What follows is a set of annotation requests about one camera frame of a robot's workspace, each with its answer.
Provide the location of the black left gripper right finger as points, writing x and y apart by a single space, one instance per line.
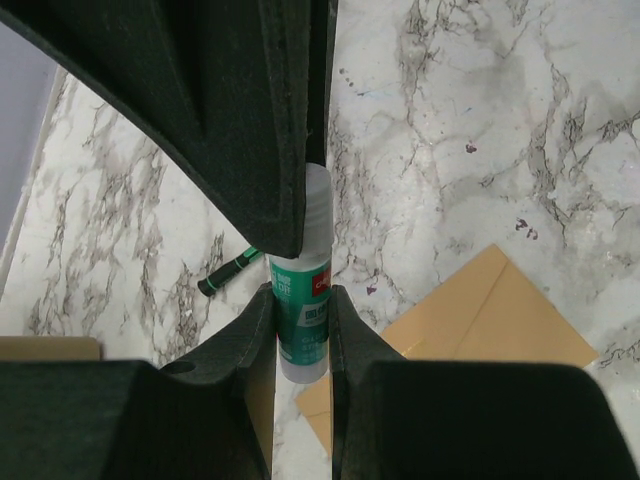
394 418

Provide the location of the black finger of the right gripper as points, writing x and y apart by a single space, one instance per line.
236 93

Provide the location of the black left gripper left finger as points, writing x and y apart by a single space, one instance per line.
206 415

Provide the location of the green black glue pen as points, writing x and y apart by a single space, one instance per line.
215 281

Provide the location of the brown paper envelope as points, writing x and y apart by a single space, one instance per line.
487 311

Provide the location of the white green glue stick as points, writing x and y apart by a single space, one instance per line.
302 286

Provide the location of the tan plastic toolbox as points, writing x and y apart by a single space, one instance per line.
48 348

